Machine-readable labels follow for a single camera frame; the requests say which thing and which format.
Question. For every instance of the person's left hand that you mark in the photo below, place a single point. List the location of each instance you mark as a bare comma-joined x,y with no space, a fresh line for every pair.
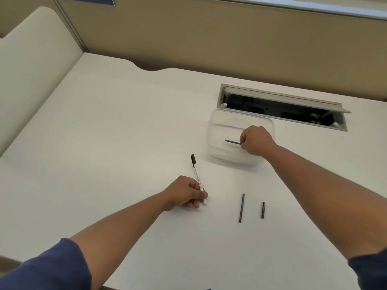
181,191

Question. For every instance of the person's right hand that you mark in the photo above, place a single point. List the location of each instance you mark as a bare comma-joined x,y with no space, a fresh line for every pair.
257,140

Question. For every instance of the person's right fingers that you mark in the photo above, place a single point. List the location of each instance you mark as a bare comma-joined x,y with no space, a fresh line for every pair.
243,141

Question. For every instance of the person's left thumb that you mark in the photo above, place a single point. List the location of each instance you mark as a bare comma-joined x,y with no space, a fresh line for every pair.
194,182

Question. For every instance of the white pen with black cap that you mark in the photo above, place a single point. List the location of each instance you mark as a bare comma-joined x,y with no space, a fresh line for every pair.
198,178

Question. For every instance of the thin dark grey rod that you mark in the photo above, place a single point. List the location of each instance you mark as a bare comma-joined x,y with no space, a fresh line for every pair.
232,142

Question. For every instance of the person's right forearm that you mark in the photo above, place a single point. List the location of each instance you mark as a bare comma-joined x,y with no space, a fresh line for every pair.
326,202

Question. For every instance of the person's left forearm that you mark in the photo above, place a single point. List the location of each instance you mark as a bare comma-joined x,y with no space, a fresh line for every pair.
121,229

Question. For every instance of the clear plastic container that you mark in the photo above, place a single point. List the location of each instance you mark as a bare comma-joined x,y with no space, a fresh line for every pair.
229,141

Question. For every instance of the long dark grey rod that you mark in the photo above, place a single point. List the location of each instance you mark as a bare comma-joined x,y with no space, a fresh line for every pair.
242,208

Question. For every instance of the short dark grey rod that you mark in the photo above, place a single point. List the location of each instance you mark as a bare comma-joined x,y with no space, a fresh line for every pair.
263,210

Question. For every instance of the beige partition panel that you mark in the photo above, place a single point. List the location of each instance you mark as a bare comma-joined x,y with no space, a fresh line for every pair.
229,42

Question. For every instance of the person's left blue sleeve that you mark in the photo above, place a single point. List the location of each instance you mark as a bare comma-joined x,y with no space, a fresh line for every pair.
51,267

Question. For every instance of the person's blue sleeve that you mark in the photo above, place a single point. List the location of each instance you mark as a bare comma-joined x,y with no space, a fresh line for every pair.
370,271
51,267

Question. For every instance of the person's right blue sleeve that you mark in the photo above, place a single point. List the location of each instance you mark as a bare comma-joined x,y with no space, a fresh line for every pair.
370,271

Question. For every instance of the cream neighbouring desk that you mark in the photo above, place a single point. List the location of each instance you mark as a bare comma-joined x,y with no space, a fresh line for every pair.
33,72

